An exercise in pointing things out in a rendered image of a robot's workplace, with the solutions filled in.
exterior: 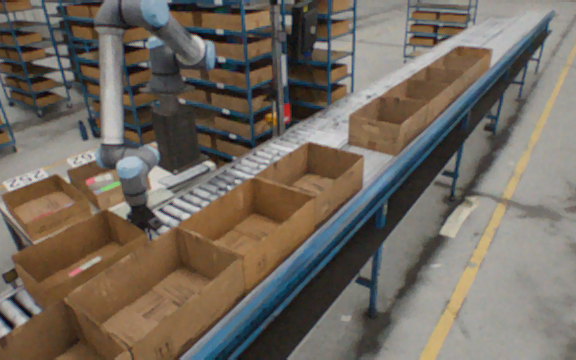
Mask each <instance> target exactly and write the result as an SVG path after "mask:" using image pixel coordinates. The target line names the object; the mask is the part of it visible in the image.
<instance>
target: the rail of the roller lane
mask: <svg viewBox="0 0 576 360"><path fill-rule="evenodd" d="M488 18H490V17H487V18H484V19H482V20H480V21H479V22H478V23H476V24H474V25H473V26H471V27H469V28H467V29H466V30H464V31H462V32H460V33H459V34H457V35H453V36H452V37H451V38H449V39H447V40H445V41H444V42H442V43H440V44H438V45H437V46H435V47H433V48H431V49H430V50H428V51H426V52H424V53H423V54H421V55H419V56H417V57H416V58H414V59H412V60H410V61H409V62H407V63H405V64H403V65H402V66H401V65H400V66H399V67H397V68H396V69H394V70H392V71H390V72H388V73H387V74H385V75H383V76H381V77H380V78H378V79H376V80H374V81H373V82H371V83H369V84H367V85H366V86H364V87H362V88H360V89H359V90H357V91H355V92H353V93H352V94H350V95H348V96H346V97H345V98H343V99H341V100H339V101H338V102H335V103H333V104H331V105H330V106H328V107H326V108H324V109H322V110H321V111H319V112H317V113H315V114H314V115H312V116H310V117H308V118H307V119H305V120H303V121H301V122H300V123H298V124H296V125H294V126H293V127H291V128H289V129H287V130H286V131H285V135H283V136H287V134H288V133H289V132H290V133H292V132H293V130H294V129H298V127H299V126H303V125H304V123H308V122H309V120H313V119H314V118H315V117H317V118H318V116H319V115H320V114H321V115H323V113H324V112H327V111H328V109H332V107H337V105H338V104H341V103H342V102H345V101H346V100H349V98H350V97H353V96H354V95H357V93H360V92H361V91H364V89H367V88H368V87H371V85H374V83H377V82H378V81H380V80H381V79H384V78H386V77H387V76H389V75H390V74H392V73H393V72H394V73H395V71H398V69H401V68H404V67H405V66H407V65H408V64H410V63H412V62H414V61H415V60H417V59H419V58H421V56H423V55H425V54H427V53H429V52H431V51H432V50H434V49H435V48H437V47H439V46H441V45H443V44H444V43H446V42H448V41H449V40H451V39H453V37H455V36H456V37H457V36H459V35H461V34H462V33H464V32H466V31H467V30H469V29H471V28H473V27H474V26H476V25H477V24H480V22H482V21H483V20H485V19H488ZM281 137H282V136H280V135H279V136H278V135H277V136H275V137H273V138H272V140H270V141H268V142H266V143H265V144H263V145H261V146H259V147H257V148H256V149H254V150H252V151H250V152H249V153H246V154H244V155H242V156H241V157H239V158H237V159H235V160H234V161H233V162H231V163H229V164H227V165H225V166H223V167H221V168H220V169H218V170H216V171H214V172H213V173H211V174H209V175H207V176H206V177H204V178H202V179H200V180H199V181H197V182H195V183H193V184H191V185H190V186H188V187H186V188H184V189H183V190H181V191H179V192H177V193H176V194H175V195H174V196H172V197H170V198H168V199H166V200H163V201H162V202H160V203H158V204H156V205H155V206H153V207H151V208H150V209H151V210H152V211H155V210H158V211H160V212H162V207H163V206H164V205H165V204H169V205H171V206H172V202H173V200H174V199H176V198H178V199H181V200H182V196H183V194H184V193H189V194H191V191H192V189H193V188H195V187H197V188H199V189H200V186H201V184H202V183H203V182H206V183H209V180H210V179H211V178H212V177H214V178H217V176H218V174H219V173H225V171H226V169H227V168H231V169H233V166H234V165H235V164H240V163H241V161H242V160H243V159H245V160H249V157H250V156H251V155H254V156H255V155H256V153H257V152H258V151H260V152H262V150H263V148H265V147H266V148H268V147H269V145H270V144H275V142H276V141H277V139H279V141H280V139H281ZM162 213H163V212H162ZM17 285H18V287H19V288H17V289H15V290H14V289H13V288H11V289H10V290H8V291H6V292H4V293H2V294H1V295H0V303H1V302H2V301H3V300H5V299H9V300H11V301H12V302H13V303H14V304H15V305H17V306H18V307H19V308H22V307H23V306H22V305H21V304H20V303H19V302H18V301H17V300H16V293H17V292H18V291H19V290H21V289H26V288H25V286H24V284H23V283H19V284H17ZM0 318H1V319H4V318H6V316H5V315H4V314H3V313H2V312H1V311H0Z"/></svg>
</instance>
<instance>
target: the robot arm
mask: <svg viewBox="0 0 576 360"><path fill-rule="evenodd" d="M166 3H167V2H166V1H165V0H107V1H106V2H105V3H104V4H103V5H102V7H101V8H100V10H99V11H98V12H97V15H96V19H95V26H94V29H95V30H96V31H97V32H98V34H99V54H100V76H99V84H100V116H101V146H99V147H98V148H97V150H96V154H95V158H96V162H97V164H98V165H99V166H100V167H101V168H107V169H117V170H116V172H117V175H118V177H119V181H120V185H121V189H122V192H123V196H124V200H125V203H126V204H127V205H129V207H130V210H131V211H129V213H127V214H126V218H127V221H128V218H129V219H130V223H132V224H134V225H135V226H137V227H139V228H140V229H142V230H143V231H145V232H146V234H147V237H148V236H149V237H148V241H151V240H152V239H154V238H155V235H156V232H157V229H158V228H160V227H161V226H162V224H163V221H162V220H161V219H160V218H159V217H158V216H157V215H156V214H155V213H154V212H153V211H152V210H151V209H150V208H149V207H148V206H147V205H146V204H147V203H148V199H149V194H148V189H147V185H146V181H145V177H146V176H147V175H148V174H149V173H150V172H151V170H152V169H153V168H154V167H156V165H157V163H158V161H159V155H158V153H157V151H156V150H155V149H154V148H153V147H151V146H142V147H140V149H133V148H124V141H123V128H124V96H123V45H122V39H123V36H124V34H125V33H126V32H127V27H128V26H133V25H139V26H141V27H143V28H144V29H145V30H147V31H149V32H150V33H151V34H153V35H154V36H155V37H151V38H149V40H148V51H149V58H150V66H151V73H152V76H151V81H150V85H149V86H148V87H149V91H151V92H154V93H162V94H166V93H168V92H175V91H179V90H182V89H184V88H185V83H184V81H183V79H182V76H181V74H180V70H179V69H186V70H204V71H206V70H211V69H212V68H213V64H215V45H214V42H213V41H209V40H202V39H201V38H200V37H196V36H192V35H190V34H189V33H188V32H187V31H186V30H185V28H184V27H183V26H182V25H181V24H180V23H179V22H178V21H177V20H176V19H175V18H174V17H173V16H172V15H171V14H170V13H169V9H168V5H167V4H166ZM128 214H129V215H128Z"/></svg>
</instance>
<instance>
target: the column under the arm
mask: <svg viewBox="0 0 576 360"><path fill-rule="evenodd" d="M150 117H151V121H152V126H153V131H154V136H155V140H156V145H157V150H158V155H159V161H158V163H157V165H156V166H157V167H159V168H161V169H163V170H165V171H167V172H169V173H171V174H173V175H175V176H176V175H178V174H180V173H182V172H185V171H187V170H189V169H191V168H193V167H196V166H198V165H200V164H202V163H204V162H206V161H209V160H211V158H210V157H208V156H206V155H203V154H201V153H200V151H199V145H198V138H197V132H196V124H195V118H194V111H193V107H192V106H189V105H186V104H183V103H180V102H179V109H177V110H175V111H172V112H162V111H160V109H159V107H158V108H155V109H151V110H150Z"/></svg>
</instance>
